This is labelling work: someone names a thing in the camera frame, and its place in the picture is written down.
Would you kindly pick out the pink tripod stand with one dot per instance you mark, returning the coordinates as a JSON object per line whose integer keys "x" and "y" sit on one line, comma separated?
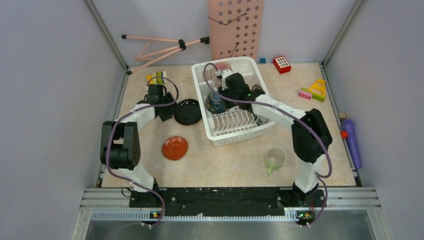
{"x": 155, "y": 56}

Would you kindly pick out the red toy block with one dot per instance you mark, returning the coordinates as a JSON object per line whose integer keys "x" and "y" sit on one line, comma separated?
{"x": 281, "y": 64}

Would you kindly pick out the blue floral bowl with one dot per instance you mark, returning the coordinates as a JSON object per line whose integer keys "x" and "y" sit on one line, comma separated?
{"x": 214, "y": 104}

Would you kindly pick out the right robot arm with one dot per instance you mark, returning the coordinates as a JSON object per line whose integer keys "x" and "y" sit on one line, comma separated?
{"x": 310, "y": 134}

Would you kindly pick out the black plate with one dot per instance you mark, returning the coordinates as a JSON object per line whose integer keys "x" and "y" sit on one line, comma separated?
{"x": 189, "y": 112}

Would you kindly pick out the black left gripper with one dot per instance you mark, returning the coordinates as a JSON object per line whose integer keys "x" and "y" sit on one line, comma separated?
{"x": 167, "y": 115}

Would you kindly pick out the pink toy brick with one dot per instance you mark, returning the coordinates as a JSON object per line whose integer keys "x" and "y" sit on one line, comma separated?
{"x": 305, "y": 94}

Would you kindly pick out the pink perforated board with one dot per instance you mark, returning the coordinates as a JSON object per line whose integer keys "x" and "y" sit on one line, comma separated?
{"x": 234, "y": 28}

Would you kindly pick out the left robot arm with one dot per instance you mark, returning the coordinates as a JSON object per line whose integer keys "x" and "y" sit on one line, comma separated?
{"x": 120, "y": 148}

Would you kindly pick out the pink ghost mug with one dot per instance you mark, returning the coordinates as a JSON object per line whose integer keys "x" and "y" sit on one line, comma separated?
{"x": 221, "y": 66}

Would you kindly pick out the green mug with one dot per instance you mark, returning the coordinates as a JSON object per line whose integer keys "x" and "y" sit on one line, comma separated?
{"x": 275, "y": 158}

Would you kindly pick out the striped toy block stack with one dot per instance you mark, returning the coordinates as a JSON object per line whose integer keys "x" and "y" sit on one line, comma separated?
{"x": 157, "y": 78}

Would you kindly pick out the orange saucer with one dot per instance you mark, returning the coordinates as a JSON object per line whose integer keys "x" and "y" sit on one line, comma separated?
{"x": 174, "y": 148}

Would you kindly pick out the white plastic dish rack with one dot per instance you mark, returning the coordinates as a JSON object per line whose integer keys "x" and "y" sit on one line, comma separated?
{"x": 233, "y": 125}

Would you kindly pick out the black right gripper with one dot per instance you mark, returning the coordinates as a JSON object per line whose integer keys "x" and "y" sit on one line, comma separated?
{"x": 223, "y": 91}

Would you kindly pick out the yellow green toy triangle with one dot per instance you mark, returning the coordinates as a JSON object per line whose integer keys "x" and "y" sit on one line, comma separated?
{"x": 317, "y": 90}

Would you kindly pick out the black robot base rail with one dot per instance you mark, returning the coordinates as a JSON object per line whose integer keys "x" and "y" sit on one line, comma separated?
{"x": 230, "y": 201}

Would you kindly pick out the orange white mug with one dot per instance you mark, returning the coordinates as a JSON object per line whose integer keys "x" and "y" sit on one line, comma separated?
{"x": 256, "y": 88}

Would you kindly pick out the small wooden block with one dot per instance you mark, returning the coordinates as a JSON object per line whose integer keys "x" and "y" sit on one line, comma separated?
{"x": 342, "y": 116}

